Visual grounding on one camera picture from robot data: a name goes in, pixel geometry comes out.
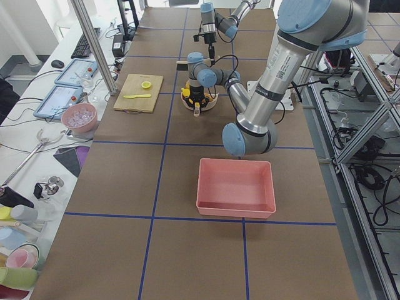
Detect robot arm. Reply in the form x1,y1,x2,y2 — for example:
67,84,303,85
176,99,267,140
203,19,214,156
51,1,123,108
187,1,369,156
193,1,260,65

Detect pink bowl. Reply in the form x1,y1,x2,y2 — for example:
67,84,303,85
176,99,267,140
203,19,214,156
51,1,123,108
61,103,98,133

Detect yellow plastic knife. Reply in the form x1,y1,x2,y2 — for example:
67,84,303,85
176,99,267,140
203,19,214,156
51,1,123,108
123,94,152,99

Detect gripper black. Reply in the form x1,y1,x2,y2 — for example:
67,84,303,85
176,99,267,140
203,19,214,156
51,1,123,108
203,32,216,65
184,87,209,108

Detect black computer mouse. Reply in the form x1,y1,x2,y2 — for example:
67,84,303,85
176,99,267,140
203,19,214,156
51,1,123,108
51,59,65,69

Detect teach pendant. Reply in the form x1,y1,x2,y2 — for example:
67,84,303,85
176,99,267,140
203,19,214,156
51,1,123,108
33,85,83,120
54,58,98,86

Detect aluminium frame post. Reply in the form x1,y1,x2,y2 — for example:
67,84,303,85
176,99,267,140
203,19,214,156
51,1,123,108
71,0,118,96

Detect lower teach pendant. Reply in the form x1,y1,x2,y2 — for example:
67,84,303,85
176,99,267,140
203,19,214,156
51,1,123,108
33,85,83,120

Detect wooden cutting board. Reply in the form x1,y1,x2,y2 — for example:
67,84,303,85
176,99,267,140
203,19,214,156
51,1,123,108
113,74,163,113

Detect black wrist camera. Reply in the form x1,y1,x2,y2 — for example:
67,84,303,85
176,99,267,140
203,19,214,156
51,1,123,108
193,34,203,42

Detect upper teach pendant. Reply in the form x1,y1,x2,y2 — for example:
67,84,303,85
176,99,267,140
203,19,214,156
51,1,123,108
54,58,98,86

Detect metal grabber tool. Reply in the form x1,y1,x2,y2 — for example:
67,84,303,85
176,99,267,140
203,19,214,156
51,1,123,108
1,129,67,189

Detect pink plastic bin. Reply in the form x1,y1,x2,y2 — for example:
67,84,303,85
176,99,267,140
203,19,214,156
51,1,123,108
196,158,276,219

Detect black keyboard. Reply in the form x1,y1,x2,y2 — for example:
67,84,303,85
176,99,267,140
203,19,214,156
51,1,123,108
71,34,92,59

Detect beige dustpan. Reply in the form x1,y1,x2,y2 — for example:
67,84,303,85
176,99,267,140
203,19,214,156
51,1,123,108
181,89,219,117

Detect yellow lemon slices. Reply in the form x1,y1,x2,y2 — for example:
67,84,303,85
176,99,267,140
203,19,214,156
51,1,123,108
141,81,152,89

